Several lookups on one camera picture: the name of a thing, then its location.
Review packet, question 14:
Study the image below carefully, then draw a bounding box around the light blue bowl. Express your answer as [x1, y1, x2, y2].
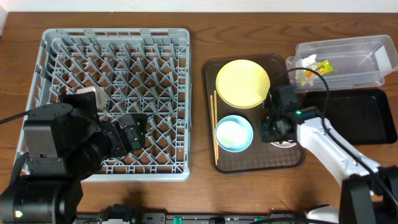
[215, 115, 254, 153]

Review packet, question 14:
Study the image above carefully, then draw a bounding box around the white napkin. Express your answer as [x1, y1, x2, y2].
[295, 54, 317, 86]

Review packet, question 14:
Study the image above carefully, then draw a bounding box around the green snack wrapper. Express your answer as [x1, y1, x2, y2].
[304, 60, 334, 78]

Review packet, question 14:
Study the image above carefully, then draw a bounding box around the small white cup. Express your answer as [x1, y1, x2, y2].
[216, 121, 248, 147]

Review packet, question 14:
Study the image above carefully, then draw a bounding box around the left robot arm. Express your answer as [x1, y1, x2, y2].
[1, 103, 147, 223]

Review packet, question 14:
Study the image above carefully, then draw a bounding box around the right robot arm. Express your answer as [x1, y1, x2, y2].
[260, 85, 397, 224]

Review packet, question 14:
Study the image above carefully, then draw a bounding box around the black waste tray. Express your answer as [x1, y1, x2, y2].
[298, 88, 398, 146]

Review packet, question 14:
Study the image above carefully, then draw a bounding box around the dark brown serving tray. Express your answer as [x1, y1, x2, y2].
[202, 54, 306, 174]

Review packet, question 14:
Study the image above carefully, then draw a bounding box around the yellow plate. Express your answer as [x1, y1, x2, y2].
[216, 59, 271, 109]

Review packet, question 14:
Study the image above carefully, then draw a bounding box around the grey plastic dish rack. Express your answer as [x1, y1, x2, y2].
[26, 28, 192, 182]

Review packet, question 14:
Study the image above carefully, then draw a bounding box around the right wooden chopstick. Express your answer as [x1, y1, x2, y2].
[213, 90, 219, 165]

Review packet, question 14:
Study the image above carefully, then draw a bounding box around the clear plastic bin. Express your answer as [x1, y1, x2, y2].
[286, 35, 397, 90]

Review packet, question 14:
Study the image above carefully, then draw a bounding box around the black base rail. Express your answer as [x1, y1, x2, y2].
[74, 203, 343, 224]

